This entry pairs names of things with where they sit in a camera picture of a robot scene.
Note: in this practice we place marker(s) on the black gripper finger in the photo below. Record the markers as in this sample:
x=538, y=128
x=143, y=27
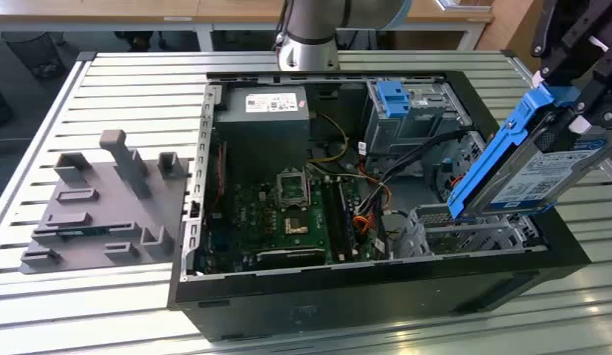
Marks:
x=578, y=48
x=604, y=100

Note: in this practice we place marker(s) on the hard disk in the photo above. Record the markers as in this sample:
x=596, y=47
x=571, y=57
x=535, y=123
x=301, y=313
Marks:
x=532, y=177

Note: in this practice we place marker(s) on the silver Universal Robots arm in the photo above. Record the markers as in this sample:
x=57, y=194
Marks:
x=311, y=40

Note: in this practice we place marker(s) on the metal disk bay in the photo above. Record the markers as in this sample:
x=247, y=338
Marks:
x=464, y=236

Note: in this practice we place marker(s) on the black RAM slot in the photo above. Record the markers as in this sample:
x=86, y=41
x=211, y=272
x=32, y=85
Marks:
x=330, y=218
x=347, y=218

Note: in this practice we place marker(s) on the wooden cabinet side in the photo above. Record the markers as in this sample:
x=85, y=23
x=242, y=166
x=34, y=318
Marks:
x=508, y=26

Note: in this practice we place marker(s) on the tall metal drive cage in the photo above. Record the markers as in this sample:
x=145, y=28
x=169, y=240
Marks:
x=415, y=129

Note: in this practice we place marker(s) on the blue drive carrier latch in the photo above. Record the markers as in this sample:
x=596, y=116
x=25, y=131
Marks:
x=393, y=100

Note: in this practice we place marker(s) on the round grey speaker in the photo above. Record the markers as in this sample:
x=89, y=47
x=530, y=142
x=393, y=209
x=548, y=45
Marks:
x=395, y=222

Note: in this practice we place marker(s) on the CPU socket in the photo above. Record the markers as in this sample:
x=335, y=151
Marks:
x=293, y=185

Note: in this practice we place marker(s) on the grey power supply unit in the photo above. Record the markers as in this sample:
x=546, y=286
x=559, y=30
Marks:
x=262, y=140

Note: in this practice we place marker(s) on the black graphics card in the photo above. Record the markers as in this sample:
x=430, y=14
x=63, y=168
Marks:
x=291, y=256

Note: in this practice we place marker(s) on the black PC case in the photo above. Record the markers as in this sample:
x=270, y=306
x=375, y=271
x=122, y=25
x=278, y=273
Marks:
x=335, y=303

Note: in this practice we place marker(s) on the green motherboard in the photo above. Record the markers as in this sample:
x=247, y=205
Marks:
x=247, y=207

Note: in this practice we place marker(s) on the grey parts rack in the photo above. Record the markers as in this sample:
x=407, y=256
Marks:
x=89, y=207

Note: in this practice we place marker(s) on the black mesh waste bin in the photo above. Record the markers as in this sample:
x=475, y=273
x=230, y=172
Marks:
x=33, y=51

